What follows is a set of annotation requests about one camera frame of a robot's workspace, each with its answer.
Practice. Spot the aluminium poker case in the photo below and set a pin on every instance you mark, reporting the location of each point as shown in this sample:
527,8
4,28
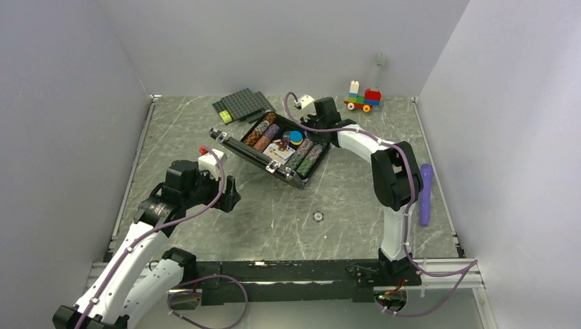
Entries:
264,162

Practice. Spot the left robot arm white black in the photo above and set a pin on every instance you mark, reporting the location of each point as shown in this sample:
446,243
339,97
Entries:
136,245

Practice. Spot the colourful lego train toy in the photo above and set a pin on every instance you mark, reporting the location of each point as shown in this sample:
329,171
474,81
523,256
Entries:
366,102

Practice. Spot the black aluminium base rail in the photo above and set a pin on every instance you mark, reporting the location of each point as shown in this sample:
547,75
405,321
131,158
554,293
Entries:
358,280

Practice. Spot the orange brown chip row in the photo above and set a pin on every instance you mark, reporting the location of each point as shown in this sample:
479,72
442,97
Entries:
260,129

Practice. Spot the purple toy microphone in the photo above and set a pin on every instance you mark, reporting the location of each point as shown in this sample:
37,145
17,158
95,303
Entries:
427,174

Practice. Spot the yellow-green lego brick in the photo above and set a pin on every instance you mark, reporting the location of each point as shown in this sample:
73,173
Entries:
225,117

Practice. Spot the blue round plastic disc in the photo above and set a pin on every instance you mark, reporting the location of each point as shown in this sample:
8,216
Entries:
296,136

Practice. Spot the triangular all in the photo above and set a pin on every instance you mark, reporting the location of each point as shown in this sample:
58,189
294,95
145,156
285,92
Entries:
282,144

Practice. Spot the purple chip row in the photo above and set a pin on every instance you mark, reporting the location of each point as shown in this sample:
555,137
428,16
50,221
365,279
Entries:
271,132

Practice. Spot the red pink chip row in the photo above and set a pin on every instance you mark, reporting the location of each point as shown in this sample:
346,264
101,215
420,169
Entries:
262,143

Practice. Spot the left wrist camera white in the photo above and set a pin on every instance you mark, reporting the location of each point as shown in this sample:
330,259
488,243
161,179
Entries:
207,162

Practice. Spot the playing card deck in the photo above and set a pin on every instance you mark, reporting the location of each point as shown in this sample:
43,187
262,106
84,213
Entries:
281,156

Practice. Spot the short chip stack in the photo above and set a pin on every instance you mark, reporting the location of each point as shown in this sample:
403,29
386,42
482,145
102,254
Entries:
318,216

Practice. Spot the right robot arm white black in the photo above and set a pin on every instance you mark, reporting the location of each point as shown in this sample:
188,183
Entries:
396,184

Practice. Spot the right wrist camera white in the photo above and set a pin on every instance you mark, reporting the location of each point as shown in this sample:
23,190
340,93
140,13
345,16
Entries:
304,102

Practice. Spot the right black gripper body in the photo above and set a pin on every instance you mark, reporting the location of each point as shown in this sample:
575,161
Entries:
312,120

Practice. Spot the dark grey lego baseplate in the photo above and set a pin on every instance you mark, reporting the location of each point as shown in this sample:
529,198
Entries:
244,105

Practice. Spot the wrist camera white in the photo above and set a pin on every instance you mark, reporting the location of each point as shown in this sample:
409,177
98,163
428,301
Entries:
207,162
304,102

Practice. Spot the green blue chip row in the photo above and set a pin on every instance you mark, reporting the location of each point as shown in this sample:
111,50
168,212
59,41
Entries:
309,161

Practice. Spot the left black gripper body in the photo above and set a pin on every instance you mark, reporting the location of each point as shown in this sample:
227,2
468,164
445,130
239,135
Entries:
209,188

